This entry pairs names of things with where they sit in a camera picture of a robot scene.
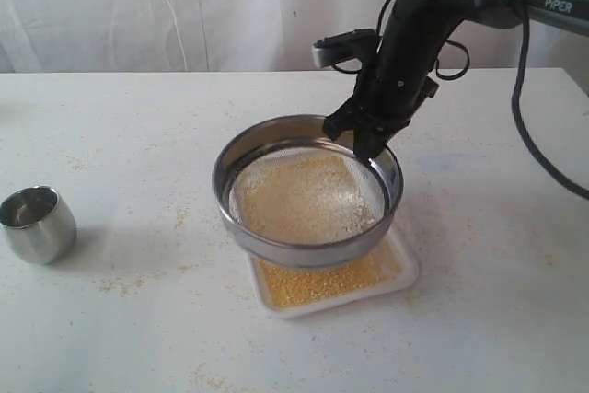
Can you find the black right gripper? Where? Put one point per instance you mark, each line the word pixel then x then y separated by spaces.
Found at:
pixel 387 93

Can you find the yellow millet grain pile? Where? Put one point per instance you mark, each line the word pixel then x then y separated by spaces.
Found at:
pixel 313 197

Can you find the round steel mesh sieve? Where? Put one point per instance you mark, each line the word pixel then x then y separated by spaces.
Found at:
pixel 279 137

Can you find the stainless steel cup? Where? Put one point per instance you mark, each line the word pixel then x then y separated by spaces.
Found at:
pixel 38 225

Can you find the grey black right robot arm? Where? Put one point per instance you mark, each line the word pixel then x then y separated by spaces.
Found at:
pixel 571 15

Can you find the white square plastic tray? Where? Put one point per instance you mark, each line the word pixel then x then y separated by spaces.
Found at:
pixel 405 273

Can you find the white backdrop curtain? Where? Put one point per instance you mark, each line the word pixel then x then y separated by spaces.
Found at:
pixel 172 35

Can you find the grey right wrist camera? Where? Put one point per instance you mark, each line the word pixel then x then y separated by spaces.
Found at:
pixel 358 44

